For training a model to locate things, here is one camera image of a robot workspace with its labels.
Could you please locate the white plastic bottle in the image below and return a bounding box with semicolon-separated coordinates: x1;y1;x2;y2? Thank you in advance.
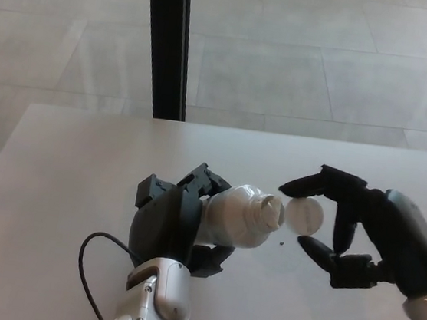
192;179;289;254

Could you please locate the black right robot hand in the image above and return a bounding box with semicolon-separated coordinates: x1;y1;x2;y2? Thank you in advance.
268;160;427;302

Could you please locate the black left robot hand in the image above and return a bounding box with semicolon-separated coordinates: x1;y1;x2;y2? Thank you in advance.
124;154;247;283

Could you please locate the black vertical frame post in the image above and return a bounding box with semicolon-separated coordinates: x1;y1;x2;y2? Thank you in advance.
131;0;200;123

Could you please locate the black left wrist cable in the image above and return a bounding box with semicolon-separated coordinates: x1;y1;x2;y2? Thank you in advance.
71;229;141;320

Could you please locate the white screw cap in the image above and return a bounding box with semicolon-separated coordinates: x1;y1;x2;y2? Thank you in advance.
283;194;327;237

